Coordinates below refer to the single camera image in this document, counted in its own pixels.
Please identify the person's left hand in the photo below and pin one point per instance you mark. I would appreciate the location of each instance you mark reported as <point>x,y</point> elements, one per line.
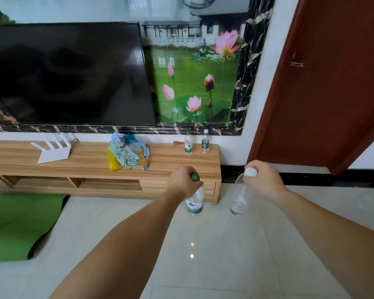
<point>180,183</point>

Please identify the white wifi router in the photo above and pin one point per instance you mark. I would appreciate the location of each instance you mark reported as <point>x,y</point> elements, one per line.
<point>54,151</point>

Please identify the wooden television cabinet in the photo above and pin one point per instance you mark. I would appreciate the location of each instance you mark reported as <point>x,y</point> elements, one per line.
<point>90,171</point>

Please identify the person's right fingers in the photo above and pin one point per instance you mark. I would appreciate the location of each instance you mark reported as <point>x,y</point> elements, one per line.
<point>248,180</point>

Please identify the white-capped small water bottle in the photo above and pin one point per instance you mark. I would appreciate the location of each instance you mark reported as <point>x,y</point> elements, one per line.
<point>205,142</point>

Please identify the black flat-screen television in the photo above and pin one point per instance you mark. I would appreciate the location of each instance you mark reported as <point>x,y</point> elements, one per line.
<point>65,74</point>

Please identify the person's right forearm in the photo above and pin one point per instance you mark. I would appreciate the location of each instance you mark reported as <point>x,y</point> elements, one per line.
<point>330,236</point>

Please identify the white-capped clear plastic bottle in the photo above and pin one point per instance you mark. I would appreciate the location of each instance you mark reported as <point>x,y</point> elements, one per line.
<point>240,196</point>

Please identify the bundle of cloths and bags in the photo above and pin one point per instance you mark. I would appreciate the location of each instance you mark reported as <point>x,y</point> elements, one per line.
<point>127,152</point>

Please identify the brown wooden door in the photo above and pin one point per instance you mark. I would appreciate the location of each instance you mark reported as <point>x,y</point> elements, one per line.
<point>324,87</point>

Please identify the green floor mat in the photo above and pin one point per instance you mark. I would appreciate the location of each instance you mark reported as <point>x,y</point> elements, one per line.
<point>17,225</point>

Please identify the person's left forearm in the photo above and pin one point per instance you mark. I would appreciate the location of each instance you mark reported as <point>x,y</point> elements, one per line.
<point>124,249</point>

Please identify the lotus pond wall mural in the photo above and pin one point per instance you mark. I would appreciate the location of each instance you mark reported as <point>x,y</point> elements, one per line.
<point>193,77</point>

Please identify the green-capped small water bottle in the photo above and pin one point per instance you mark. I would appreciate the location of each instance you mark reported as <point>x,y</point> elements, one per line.
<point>188,143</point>

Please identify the person's left fingers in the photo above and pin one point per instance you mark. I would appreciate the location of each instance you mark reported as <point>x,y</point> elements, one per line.
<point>195,183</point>

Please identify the green-capped labelled water bottle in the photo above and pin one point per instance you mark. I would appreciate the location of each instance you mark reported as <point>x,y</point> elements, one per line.
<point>195,200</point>

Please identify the person's right hand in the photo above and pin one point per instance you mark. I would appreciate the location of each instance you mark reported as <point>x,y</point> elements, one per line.
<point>266,180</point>

